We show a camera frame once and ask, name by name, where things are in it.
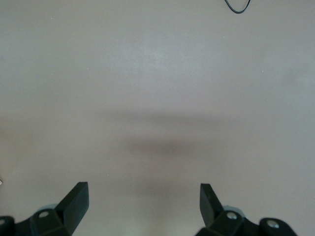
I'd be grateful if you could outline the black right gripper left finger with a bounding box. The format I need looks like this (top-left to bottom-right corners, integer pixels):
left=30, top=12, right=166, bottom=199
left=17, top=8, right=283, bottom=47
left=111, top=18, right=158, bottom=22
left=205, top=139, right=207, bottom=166
left=0, top=182, right=89, bottom=236

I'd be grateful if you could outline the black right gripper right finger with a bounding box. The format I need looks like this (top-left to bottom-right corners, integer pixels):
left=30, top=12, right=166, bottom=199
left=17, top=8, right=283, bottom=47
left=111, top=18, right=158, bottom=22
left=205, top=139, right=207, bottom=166
left=194, top=183, right=297, bottom=236

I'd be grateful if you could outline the thin black looped cable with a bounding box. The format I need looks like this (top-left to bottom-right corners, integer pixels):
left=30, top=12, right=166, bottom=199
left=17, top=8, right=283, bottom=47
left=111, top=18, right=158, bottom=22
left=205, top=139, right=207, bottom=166
left=224, top=0, right=251, bottom=14

